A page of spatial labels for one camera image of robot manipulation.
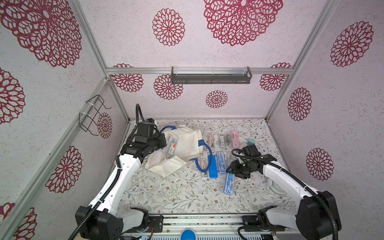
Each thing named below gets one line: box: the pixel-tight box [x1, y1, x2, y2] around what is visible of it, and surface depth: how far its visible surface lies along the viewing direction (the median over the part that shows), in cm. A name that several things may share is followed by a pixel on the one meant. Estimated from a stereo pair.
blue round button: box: [181, 229, 196, 240], surface depth 71 cm
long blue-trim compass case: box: [223, 173, 235, 196], surface depth 81 cm
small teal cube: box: [247, 138, 256, 146], surface depth 108 cm
